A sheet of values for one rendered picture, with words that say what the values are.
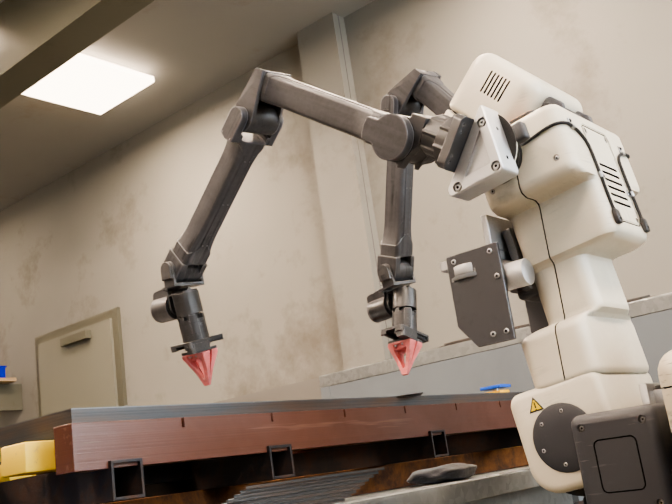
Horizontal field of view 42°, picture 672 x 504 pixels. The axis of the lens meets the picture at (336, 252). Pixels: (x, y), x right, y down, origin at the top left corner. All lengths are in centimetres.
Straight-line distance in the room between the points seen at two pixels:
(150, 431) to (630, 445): 64
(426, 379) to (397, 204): 86
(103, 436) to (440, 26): 420
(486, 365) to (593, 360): 125
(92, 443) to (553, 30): 390
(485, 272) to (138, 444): 61
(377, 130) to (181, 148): 507
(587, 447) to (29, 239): 702
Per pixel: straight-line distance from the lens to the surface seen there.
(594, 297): 143
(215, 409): 137
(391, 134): 142
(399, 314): 199
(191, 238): 183
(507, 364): 258
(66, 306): 741
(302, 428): 144
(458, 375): 266
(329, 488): 128
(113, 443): 119
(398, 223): 200
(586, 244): 142
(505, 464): 226
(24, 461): 122
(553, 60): 469
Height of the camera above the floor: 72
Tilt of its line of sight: 14 degrees up
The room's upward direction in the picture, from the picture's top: 8 degrees counter-clockwise
